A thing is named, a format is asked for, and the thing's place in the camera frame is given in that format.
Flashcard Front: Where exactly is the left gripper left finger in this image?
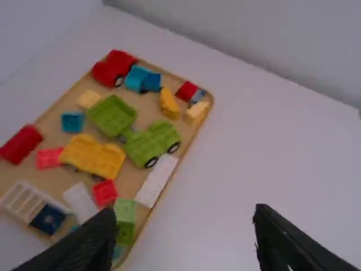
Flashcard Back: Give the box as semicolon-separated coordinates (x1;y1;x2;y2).
12;207;118;271

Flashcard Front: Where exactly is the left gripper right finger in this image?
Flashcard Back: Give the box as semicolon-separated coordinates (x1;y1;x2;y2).
252;203;361;271

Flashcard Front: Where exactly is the yellow toy car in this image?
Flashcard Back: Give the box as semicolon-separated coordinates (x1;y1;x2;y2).
58;133;127;183

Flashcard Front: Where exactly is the dark blue toy brick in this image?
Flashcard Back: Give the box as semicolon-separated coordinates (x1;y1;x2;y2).
28;203;67;235

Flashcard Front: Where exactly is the green toy brick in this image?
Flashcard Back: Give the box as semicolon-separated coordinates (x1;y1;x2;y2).
114;197;139;247

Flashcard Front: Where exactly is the coral toy brick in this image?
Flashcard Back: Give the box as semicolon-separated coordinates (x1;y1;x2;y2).
36;146;65;170

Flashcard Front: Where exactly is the long white toy brick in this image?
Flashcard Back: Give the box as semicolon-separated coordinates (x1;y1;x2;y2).
134;154;180;209

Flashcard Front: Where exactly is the large red toy brick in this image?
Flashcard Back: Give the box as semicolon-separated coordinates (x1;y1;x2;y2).
0;124;45;166

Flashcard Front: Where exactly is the green toy car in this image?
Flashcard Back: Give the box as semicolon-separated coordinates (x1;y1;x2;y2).
122;120;183;170

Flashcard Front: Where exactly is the green toy trailer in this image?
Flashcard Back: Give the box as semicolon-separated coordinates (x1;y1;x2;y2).
86;94;139;141

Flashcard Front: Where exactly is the pale yellow toy brick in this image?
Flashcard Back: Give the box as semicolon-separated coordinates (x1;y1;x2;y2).
76;89;102;110
184;100;210;124

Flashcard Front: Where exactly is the tan tray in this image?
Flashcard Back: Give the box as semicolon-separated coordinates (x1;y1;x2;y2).
0;48;215;270

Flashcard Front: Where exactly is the grey toy brick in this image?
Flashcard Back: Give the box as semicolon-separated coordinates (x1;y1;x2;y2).
190;89;206;104

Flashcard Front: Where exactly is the red toy car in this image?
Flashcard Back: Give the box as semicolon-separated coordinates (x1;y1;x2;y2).
90;49;139;88

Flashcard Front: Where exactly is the white toy window frame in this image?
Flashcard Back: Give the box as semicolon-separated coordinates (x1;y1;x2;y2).
0;180;73;224

